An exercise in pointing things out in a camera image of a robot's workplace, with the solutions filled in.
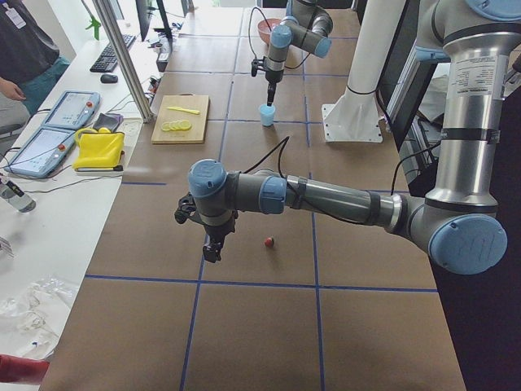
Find black monitor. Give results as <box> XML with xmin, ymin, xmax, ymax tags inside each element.
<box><xmin>135</xmin><ymin>0</ymin><xmax>173</xmax><ymax>42</ymax></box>

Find wooden cutting board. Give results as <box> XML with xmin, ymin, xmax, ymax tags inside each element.
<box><xmin>151</xmin><ymin>94</ymin><xmax>209</xmax><ymax>145</ymax></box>

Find teach pendant upper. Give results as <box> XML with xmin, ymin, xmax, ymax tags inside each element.
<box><xmin>42</xmin><ymin>90</ymin><xmax>101</xmax><ymax>130</ymax></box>

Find light blue cup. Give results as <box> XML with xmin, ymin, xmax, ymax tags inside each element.
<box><xmin>259</xmin><ymin>104</ymin><xmax>276</xmax><ymax>127</ymax></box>

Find yellow cloth bag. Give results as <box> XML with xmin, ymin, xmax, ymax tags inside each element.
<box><xmin>72</xmin><ymin>128</ymin><xmax>125</xmax><ymax>172</ymax></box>

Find yellow plastic knife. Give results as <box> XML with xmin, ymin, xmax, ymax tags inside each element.
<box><xmin>167</xmin><ymin>106</ymin><xmax>201</xmax><ymax>115</ymax></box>

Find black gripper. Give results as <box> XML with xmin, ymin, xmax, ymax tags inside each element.
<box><xmin>203</xmin><ymin>217</ymin><xmax>235</xmax><ymax>262</ymax></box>
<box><xmin>265</xmin><ymin>68</ymin><xmax>283</xmax><ymax>107</ymax></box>

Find plastic water bottle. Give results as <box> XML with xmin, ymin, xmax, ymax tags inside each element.
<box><xmin>1</xmin><ymin>176</ymin><xmax>36</xmax><ymax>213</ymax></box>

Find black keyboard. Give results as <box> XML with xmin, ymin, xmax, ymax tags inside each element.
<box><xmin>90</xmin><ymin>34</ymin><xmax>136</xmax><ymax>73</ymax></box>

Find teach pendant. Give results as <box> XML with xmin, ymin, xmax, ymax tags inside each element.
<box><xmin>42</xmin><ymin>90</ymin><xmax>101</xmax><ymax>130</ymax></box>
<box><xmin>6</xmin><ymin>126</ymin><xmax>75</xmax><ymax>178</ymax></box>

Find teach pendant lower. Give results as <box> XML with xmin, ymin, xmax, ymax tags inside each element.
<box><xmin>6</xmin><ymin>126</ymin><xmax>75</xmax><ymax>178</ymax></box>

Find black computer mouse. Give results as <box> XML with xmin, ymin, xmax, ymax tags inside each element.
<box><xmin>100</xmin><ymin>73</ymin><xmax>118</xmax><ymax>84</ymax></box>

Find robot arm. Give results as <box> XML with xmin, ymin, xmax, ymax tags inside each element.
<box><xmin>174</xmin><ymin>1</ymin><xmax>520</xmax><ymax>275</ymax></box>
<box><xmin>261</xmin><ymin>0</ymin><xmax>333</xmax><ymax>106</ymax></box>

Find person in dark shirt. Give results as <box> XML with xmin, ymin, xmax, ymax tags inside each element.
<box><xmin>1</xmin><ymin>1</ymin><xmax>70</xmax><ymax>116</ymax></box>

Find red strawberry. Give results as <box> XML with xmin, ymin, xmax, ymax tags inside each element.
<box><xmin>264</xmin><ymin>236</ymin><xmax>275</xmax><ymax>248</ymax></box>

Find pink bowl with ice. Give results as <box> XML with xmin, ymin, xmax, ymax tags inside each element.
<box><xmin>257</xmin><ymin>18</ymin><xmax>281</xmax><ymax>45</ymax></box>

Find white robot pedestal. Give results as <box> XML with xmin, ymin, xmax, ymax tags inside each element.
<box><xmin>321</xmin><ymin>0</ymin><xmax>410</xmax><ymax>143</ymax></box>

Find aluminium frame post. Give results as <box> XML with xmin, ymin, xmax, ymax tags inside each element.
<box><xmin>93</xmin><ymin>0</ymin><xmax>155</xmax><ymax>123</ymax></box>

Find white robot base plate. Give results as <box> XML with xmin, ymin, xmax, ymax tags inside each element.
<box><xmin>322</xmin><ymin>103</ymin><xmax>383</xmax><ymax>143</ymax></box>

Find clear plastic bag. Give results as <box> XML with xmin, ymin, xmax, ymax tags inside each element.
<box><xmin>1</xmin><ymin>275</ymin><xmax>79</xmax><ymax>359</ymax></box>

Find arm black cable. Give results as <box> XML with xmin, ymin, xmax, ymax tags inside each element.
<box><xmin>243</xmin><ymin>135</ymin><xmax>291</xmax><ymax>180</ymax></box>
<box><xmin>247</xmin><ymin>6</ymin><xmax>273</xmax><ymax>62</ymax></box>

